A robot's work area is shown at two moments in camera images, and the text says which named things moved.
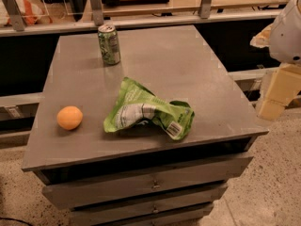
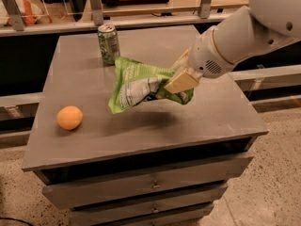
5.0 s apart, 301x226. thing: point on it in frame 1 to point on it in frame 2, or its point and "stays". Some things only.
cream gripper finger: x=262 y=39 to x=181 y=63
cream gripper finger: x=285 y=86 to x=182 y=81
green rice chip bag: x=138 y=106 to x=135 y=83
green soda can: x=109 y=44 stays
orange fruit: x=70 y=117 stays
